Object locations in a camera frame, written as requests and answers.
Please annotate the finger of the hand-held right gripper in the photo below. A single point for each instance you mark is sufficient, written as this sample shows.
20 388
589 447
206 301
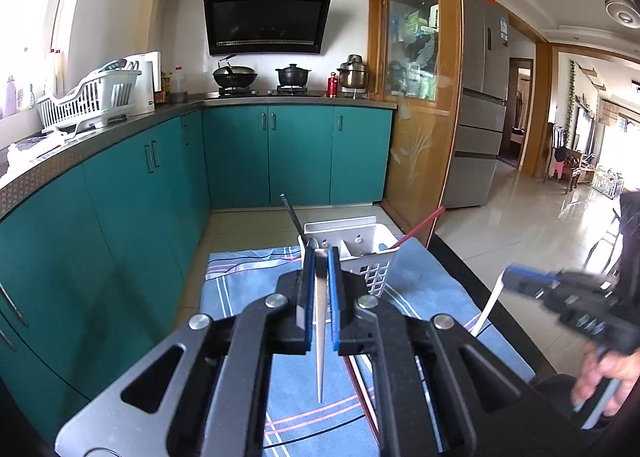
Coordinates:
535 291
530 274

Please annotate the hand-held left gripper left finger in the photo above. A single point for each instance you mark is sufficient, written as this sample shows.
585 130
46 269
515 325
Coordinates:
310 282

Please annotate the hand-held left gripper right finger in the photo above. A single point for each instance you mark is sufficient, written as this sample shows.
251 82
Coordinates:
334 292

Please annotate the white plastic utensil holder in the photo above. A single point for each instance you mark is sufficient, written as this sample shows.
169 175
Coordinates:
370 237

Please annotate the black chopstick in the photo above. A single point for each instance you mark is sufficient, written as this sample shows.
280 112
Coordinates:
292 217

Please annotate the dark red chopstick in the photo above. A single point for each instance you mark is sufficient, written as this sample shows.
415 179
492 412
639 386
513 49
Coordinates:
420 227
362 397

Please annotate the person's right hand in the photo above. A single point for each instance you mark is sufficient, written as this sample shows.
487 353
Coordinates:
615 368

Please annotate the blue striped table cloth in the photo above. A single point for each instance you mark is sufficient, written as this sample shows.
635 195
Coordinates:
250 287

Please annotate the person's dark clothing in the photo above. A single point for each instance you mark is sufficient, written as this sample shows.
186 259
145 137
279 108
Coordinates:
629 229

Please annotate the wooden chair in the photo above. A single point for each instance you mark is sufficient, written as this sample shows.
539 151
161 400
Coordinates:
580 169

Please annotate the hanging clothes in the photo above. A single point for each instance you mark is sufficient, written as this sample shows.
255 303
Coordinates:
559 157

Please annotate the silver refrigerator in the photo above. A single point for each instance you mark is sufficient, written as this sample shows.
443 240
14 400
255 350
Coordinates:
475 137

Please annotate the wood framed glass door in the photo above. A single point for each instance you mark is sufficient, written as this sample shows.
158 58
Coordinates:
415 162

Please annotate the gas stove top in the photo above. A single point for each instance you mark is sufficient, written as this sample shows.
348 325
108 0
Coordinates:
265 92

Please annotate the small red bottle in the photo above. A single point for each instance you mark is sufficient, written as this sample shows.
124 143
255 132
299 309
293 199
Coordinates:
331 86

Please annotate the green base cabinets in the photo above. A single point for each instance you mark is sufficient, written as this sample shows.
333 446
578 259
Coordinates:
125 197

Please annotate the black cooking pot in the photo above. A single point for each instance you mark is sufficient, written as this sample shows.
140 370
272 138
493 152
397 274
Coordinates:
292 76

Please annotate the stainless steel pot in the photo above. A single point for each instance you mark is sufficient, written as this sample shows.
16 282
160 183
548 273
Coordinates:
354 74

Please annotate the black wok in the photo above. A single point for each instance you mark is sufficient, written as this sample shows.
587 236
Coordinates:
235 74

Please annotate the grey kitchen countertop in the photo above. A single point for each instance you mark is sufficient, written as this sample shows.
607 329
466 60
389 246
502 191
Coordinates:
150 113

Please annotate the clear oil bottle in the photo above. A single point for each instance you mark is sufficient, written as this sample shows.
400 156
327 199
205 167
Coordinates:
178 81

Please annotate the white box appliance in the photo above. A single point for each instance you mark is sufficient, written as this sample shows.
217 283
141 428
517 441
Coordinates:
147 82

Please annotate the black range hood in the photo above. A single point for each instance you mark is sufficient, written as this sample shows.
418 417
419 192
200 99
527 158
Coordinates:
270 22

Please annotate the white dish rack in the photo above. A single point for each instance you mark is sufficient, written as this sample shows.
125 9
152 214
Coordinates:
100 97

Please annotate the round ceiling light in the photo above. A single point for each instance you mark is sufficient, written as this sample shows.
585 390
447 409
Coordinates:
622 7

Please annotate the white plastic bag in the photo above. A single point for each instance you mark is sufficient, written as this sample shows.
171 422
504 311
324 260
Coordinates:
30 151

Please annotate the pale purple bottle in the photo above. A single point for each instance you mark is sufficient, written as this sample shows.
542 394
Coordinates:
9 99

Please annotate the kitchen window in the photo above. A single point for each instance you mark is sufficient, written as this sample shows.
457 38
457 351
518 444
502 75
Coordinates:
35 12

